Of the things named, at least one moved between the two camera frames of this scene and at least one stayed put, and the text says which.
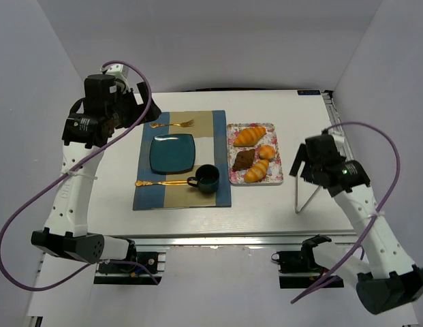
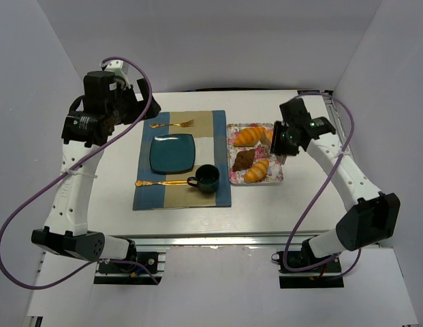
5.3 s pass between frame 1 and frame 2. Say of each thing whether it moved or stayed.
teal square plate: stayed
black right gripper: moved
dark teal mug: stayed
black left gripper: stayed
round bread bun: moved
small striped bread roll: stayed
